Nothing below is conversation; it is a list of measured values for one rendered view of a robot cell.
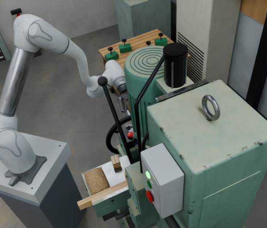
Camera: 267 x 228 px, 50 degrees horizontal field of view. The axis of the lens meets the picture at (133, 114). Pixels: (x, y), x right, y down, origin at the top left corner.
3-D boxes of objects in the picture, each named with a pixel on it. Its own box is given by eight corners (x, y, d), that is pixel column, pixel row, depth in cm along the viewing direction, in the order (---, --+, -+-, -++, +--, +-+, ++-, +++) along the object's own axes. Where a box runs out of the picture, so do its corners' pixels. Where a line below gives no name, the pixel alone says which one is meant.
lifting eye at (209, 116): (204, 109, 68) (207, 88, 64) (220, 125, 64) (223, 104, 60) (199, 111, 68) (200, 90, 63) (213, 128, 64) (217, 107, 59)
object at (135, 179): (151, 182, 98) (148, 156, 87) (163, 205, 92) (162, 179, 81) (128, 193, 96) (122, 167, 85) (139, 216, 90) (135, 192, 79)
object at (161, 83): (180, 88, 85) (182, 37, 72) (195, 105, 79) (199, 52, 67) (156, 98, 83) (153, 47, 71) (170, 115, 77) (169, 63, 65)
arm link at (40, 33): (73, 35, 144) (58, 28, 152) (44, 19, 130) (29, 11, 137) (61, 59, 146) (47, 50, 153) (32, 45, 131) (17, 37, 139)
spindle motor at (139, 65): (166, 106, 116) (164, 38, 94) (189, 136, 104) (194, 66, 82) (125, 122, 112) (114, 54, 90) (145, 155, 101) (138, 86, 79)
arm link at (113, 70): (129, 77, 188) (115, 89, 192) (120, 59, 193) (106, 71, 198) (120, 73, 178) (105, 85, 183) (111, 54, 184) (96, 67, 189)
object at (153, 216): (151, 204, 113) (149, 188, 104) (159, 220, 108) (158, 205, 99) (129, 215, 110) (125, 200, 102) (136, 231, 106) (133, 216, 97)
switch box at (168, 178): (164, 178, 79) (162, 141, 68) (183, 209, 72) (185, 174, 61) (143, 187, 78) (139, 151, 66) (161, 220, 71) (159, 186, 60)
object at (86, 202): (196, 154, 135) (197, 148, 132) (199, 157, 133) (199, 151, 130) (79, 206, 122) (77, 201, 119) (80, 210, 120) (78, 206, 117)
